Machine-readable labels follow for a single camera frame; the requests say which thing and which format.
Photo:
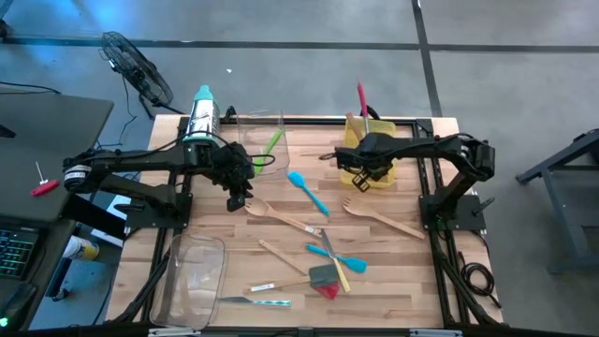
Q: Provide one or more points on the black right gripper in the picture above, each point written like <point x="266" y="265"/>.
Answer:
<point x="374" y="150"/>

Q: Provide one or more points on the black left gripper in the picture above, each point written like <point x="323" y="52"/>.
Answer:
<point x="231" y="166"/>

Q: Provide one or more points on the wooden spork with label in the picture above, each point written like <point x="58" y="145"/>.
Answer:
<point x="259" y="207"/>

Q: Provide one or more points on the wooden spoon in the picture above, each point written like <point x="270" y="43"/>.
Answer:
<point x="352" y="122"/>

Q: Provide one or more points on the red slotted spoon metal shaft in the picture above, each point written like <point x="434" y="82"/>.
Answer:
<point x="361" y="100"/>

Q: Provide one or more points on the green silicone spatula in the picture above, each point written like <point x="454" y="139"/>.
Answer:
<point x="271" y="147"/>

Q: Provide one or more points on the blue silicone spoon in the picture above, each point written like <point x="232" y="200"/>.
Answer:
<point x="297" y="179"/>

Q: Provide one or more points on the plain wooden spork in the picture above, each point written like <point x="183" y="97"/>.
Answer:
<point x="355" y="207"/>

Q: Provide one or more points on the blue silicone spatula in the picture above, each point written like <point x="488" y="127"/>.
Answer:
<point x="356" y="265"/>

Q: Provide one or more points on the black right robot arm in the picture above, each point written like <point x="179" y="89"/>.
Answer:
<point x="440" y="142"/>

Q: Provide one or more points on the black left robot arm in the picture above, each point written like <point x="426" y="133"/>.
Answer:
<point x="140" y="161"/>

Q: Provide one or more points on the yellow plastic bin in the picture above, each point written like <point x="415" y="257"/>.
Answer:
<point x="381" y="128"/>

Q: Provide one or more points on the tall clear plastic container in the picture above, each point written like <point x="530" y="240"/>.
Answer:
<point x="248" y="140"/>

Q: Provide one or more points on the large clear plastic bin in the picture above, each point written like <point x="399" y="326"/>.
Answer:
<point x="196" y="281"/>

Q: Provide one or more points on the white paper sheet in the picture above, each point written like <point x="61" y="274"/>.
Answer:
<point x="119" y="206"/>

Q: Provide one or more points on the black floor fan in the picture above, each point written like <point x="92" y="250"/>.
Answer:
<point x="135" y="70"/>

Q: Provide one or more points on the white and yellow can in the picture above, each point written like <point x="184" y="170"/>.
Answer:
<point x="82" y="249"/>

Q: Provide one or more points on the dark metal stand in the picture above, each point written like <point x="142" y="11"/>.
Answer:
<point x="557" y="156"/>

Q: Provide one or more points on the black desk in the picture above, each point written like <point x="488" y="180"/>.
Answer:
<point x="47" y="140"/>

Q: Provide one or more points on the laptop with backlit keyboard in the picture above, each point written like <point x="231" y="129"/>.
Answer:
<point x="16" y="253"/>

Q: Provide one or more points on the black device with green light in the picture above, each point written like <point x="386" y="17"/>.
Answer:
<point x="16" y="304"/>

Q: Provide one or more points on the black frame clamp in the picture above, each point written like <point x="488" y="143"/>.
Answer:
<point x="372" y="111"/>
<point x="229" y="113"/>

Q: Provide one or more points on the black aluminium table frame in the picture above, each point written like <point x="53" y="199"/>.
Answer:
<point x="318" y="121"/>

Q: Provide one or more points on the silver frame bracket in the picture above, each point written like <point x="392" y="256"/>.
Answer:
<point x="435" y="332"/>
<point x="173" y="332"/>

